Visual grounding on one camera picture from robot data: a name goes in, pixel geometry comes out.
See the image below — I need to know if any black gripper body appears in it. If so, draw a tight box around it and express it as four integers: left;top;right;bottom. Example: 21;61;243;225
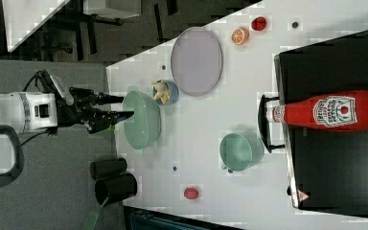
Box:
55;87;112;134

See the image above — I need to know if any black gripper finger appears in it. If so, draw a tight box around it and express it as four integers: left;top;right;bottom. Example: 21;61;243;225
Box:
97;92;124;105
109;111;134;125

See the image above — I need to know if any red ketchup bottle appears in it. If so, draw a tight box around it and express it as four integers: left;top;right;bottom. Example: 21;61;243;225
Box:
265;90;368;132

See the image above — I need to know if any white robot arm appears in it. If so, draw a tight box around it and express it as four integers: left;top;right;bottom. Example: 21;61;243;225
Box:
0;87;134;134

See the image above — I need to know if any black oven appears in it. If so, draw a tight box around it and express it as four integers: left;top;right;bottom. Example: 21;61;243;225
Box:
275;30;368;218

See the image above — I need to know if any large green bowl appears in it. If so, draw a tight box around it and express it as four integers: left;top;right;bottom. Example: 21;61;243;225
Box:
123;90;161;150

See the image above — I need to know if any peeled banana toy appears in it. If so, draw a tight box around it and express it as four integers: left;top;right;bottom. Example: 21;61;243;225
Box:
151;80;171;104

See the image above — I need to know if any black cylinder upper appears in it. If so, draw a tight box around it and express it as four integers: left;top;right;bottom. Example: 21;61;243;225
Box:
90;158;127;180

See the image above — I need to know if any black cylinder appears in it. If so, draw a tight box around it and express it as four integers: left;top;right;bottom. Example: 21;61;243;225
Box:
95;172;138;205
90;158;127;180

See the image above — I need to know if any small blue bowl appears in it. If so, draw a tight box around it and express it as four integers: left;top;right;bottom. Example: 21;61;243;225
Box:
152;80;179;105

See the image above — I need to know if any black cylinder lower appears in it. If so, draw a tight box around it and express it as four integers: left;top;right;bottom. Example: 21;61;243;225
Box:
95;172;138;205

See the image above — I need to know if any purple oval plate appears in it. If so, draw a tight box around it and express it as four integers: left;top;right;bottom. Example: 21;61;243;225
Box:
171;27;222;97

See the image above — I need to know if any small red fruit toy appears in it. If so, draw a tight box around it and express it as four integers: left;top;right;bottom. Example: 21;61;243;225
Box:
184;187;199;199

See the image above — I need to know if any white side table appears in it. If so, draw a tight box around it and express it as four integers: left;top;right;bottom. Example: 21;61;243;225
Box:
1;0;71;53

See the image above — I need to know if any green mug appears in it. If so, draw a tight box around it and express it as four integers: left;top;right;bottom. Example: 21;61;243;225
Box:
219;131;265;173

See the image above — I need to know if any orange slice toy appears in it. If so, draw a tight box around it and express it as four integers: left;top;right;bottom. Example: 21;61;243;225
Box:
231;27;249;45

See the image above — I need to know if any dark red fruit toy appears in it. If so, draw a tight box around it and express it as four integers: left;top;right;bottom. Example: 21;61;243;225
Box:
251;16;267;32

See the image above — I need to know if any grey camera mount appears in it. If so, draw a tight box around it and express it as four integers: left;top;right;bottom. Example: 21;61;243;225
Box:
49;75;74;105

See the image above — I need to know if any grey oval ring frame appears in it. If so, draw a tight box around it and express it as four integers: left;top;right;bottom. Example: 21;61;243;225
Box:
0;126;24;188

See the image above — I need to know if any black oven door handle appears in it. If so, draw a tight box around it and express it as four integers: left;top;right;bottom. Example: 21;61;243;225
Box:
258;95;285;153

